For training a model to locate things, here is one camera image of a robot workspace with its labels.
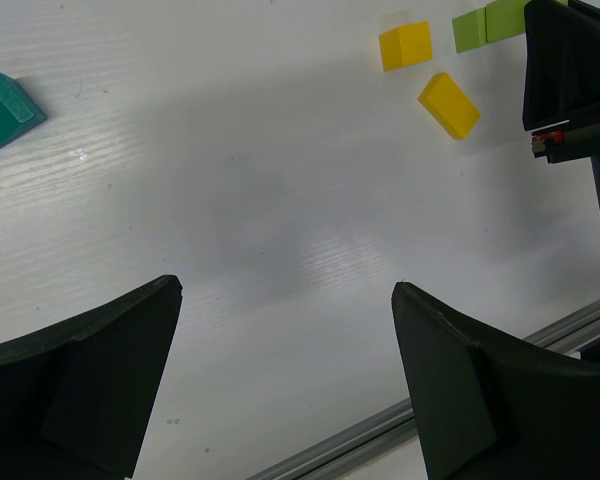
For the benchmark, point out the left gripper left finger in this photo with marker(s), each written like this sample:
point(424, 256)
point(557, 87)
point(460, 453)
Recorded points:
point(76, 397)

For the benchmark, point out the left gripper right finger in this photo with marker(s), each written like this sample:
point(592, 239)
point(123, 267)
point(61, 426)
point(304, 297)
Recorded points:
point(505, 400)

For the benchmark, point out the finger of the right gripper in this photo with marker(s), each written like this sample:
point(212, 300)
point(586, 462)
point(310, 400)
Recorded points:
point(563, 62)

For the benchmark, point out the light green rectangular block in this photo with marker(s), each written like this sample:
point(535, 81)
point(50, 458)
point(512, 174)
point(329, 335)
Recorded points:
point(504, 19)

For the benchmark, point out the small green cube block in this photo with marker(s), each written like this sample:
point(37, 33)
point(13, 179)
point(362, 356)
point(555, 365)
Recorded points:
point(469, 30)

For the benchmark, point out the small yellow cube block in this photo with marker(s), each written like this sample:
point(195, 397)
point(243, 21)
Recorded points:
point(405, 45)

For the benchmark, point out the teal arch block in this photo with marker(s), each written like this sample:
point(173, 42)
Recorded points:
point(19, 113)

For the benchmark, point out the yellow rectangular block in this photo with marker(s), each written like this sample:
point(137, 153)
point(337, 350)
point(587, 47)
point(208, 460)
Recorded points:
point(447, 103)

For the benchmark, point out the front aluminium rail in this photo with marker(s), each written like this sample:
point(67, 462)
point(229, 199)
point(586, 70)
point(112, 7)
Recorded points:
point(430, 400)

